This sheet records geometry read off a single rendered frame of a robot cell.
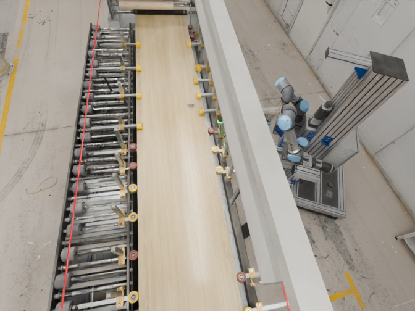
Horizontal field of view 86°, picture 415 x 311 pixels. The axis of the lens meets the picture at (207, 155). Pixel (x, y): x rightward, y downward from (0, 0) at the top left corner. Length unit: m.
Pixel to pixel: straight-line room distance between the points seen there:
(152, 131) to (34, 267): 2.03
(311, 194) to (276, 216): 2.84
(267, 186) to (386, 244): 3.53
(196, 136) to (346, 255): 2.48
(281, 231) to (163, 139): 2.06
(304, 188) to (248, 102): 2.73
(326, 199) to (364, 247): 0.79
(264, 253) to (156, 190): 1.71
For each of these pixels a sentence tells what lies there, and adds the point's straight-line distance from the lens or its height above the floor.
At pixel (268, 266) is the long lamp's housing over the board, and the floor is 2.37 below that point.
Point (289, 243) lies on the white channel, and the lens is 0.58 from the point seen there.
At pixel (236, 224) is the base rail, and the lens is 2.40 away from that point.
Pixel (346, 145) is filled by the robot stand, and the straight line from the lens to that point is 2.63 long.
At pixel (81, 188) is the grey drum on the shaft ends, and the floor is 0.85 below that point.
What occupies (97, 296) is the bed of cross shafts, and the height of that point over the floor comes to 0.60.
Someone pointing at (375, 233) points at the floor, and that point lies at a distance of 4.01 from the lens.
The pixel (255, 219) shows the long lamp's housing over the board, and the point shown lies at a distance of 0.67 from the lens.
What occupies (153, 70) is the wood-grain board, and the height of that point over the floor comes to 0.90.
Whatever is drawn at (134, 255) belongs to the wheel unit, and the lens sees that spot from 2.13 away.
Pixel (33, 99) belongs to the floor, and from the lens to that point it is 4.72.
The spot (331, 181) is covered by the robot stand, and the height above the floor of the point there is 0.21.
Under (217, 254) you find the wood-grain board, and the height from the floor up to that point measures 0.90.
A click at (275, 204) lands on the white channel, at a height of 2.46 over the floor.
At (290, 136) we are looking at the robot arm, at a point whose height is 1.43.
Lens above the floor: 2.99
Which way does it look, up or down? 60 degrees down
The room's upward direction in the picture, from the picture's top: 11 degrees clockwise
